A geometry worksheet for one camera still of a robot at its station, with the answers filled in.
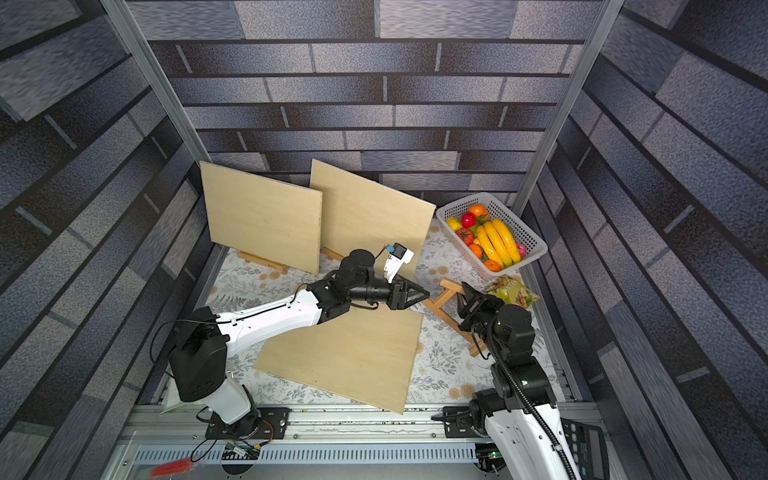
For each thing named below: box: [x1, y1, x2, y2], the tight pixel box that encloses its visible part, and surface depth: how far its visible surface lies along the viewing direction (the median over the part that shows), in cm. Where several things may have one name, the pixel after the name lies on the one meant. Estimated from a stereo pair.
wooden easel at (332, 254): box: [321, 246, 344, 262], surface depth 105 cm
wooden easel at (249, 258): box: [237, 250, 288, 275], surface depth 103 cm
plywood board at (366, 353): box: [253, 306, 424, 415], surface depth 85 cm
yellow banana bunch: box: [477, 219, 521, 269], surface depth 103 cm
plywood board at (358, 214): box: [310, 159, 437, 280], surface depth 93 cm
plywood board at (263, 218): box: [200, 161, 323, 276], surface depth 94 cm
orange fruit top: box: [468, 204, 488, 217], surface depth 112 cm
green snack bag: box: [487, 276, 540, 309], surface depth 96 cm
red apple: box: [461, 212, 476, 228], surface depth 109 cm
